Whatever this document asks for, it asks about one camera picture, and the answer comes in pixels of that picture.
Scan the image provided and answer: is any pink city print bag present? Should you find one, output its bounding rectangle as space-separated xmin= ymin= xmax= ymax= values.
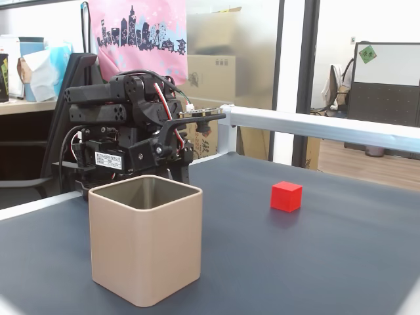
xmin=88 ymin=0 xmax=188 ymax=87

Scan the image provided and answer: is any black office chair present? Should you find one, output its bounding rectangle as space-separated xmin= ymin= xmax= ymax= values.
xmin=0 ymin=52 xmax=99 ymax=201

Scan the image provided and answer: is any printed cardboard box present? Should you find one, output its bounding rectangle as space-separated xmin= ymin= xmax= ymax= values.
xmin=186 ymin=54 xmax=237 ymax=99

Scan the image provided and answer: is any aluminium frame post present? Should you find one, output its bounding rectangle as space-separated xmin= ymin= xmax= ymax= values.
xmin=216 ymin=123 xmax=238 ymax=156

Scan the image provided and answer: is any pink waste bin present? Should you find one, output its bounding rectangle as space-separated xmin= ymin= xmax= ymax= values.
xmin=364 ymin=144 xmax=385 ymax=158

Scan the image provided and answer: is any cardboard box with black lettering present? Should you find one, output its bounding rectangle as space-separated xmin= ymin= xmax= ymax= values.
xmin=186 ymin=120 xmax=219 ymax=161

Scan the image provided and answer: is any aluminium frame rail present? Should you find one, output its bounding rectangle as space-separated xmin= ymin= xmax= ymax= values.
xmin=218 ymin=104 xmax=420 ymax=159

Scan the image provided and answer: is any black box with green print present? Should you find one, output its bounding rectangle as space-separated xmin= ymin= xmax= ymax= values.
xmin=0 ymin=53 xmax=11 ymax=103

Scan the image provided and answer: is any office chair with jacket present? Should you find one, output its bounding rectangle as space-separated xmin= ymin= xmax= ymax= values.
xmin=320 ymin=58 xmax=354 ymax=113

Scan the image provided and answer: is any gripper camera circuit board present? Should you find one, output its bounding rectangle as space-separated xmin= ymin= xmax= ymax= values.
xmin=178 ymin=107 xmax=227 ymax=136

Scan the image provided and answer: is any grey office partition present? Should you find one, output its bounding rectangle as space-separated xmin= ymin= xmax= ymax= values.
xmin=346 ymin=41 xmax=420 ymax=128

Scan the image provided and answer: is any black camera cable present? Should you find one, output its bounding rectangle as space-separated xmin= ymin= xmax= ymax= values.
xmin=121 ymin=70 xmax=195 ymax=112

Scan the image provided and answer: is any red white black servo cable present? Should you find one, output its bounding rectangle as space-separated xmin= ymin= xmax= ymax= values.
xmin=153 ymin=82 xmax=185 ymax=152

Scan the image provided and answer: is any open cardboard box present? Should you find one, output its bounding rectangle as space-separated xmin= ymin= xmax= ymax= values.
xmin=185 ymin=6 xmax=242 ymax=56

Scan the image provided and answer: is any wooden desk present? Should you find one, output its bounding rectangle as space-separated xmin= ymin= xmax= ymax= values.
xmin=0 ymin=97 xmax=58 ymax=116

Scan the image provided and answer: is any beige square metal container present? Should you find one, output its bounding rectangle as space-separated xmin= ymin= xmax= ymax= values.
xmin=88 ymin=175 xmax=203 ymax=308

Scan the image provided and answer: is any black door frame post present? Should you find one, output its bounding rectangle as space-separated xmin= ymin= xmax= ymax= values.
xmin=293 ymin=0 xmax=321 ymax=169

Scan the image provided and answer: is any green square sticker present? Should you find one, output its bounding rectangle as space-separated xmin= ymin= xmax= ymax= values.
xmin=358 ymin=43 xmax=378 ymax=64

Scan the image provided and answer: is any white crumpled paper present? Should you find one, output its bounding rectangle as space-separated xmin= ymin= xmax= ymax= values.
xmin=22 ymin=49 xmax=72 ymax=102

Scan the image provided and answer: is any red cube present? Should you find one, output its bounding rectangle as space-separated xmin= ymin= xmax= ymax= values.
xmin=270 ymin=180 xmax=303 ymax=213

